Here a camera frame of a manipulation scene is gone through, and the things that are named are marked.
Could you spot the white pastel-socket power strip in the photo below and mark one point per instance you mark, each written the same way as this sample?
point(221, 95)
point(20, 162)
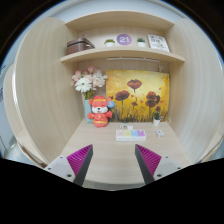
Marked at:
point(130, 135)

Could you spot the light blue vase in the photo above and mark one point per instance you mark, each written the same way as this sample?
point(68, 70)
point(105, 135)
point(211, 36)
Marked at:
point(87, 113)

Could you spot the pink and white flower bouquet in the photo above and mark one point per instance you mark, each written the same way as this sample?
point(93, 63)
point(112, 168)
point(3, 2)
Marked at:
point(87, 81)

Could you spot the white light bar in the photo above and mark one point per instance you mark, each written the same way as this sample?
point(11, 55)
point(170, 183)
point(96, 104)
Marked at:
point(133, 59)

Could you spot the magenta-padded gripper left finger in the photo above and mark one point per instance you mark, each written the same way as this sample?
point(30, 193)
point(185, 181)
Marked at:
point(80, 160)

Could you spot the small plant in white pot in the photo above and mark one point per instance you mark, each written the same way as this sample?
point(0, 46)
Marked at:
point(156, 120)

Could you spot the yellow poppy flower painting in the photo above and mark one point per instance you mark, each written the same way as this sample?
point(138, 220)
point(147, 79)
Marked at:
point(143, 78)

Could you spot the wooden shelf with items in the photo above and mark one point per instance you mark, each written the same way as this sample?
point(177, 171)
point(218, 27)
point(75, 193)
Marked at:
point(120, 51)

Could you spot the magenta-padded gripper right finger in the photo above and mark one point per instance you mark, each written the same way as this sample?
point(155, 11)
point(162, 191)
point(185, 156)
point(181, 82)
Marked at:
point(148, 160)

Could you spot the plain white plug adapter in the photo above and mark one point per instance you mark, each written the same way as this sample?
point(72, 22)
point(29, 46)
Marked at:
point(127, 127)

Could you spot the red plush toy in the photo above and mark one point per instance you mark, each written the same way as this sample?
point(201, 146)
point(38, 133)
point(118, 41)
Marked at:
point(100, 116)

